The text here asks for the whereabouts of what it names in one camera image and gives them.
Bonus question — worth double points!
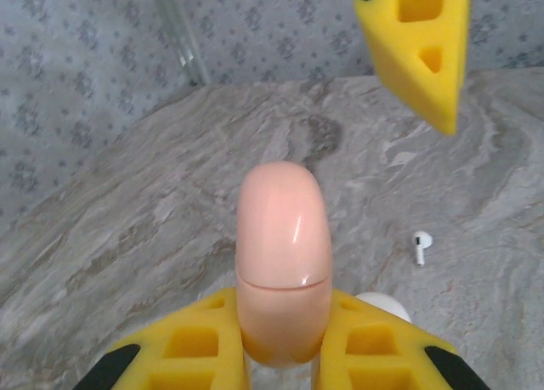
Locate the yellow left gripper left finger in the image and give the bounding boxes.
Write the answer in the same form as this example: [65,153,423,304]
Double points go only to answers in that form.
[74,287,252,390]

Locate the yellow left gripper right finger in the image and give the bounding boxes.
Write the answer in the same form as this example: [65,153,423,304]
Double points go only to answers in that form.
[312,288,490,390]

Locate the white wireless earbud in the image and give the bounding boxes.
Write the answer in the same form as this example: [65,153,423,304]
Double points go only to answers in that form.
[410,230,434,268]

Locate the pink earbud charging case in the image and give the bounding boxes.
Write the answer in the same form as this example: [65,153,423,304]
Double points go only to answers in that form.
[235,160,333,369]

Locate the white round puck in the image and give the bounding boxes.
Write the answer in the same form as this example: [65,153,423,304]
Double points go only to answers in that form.
[353,291,412,325]

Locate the aluminium frame post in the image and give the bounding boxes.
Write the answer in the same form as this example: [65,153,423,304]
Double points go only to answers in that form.
[150,0,212,88]

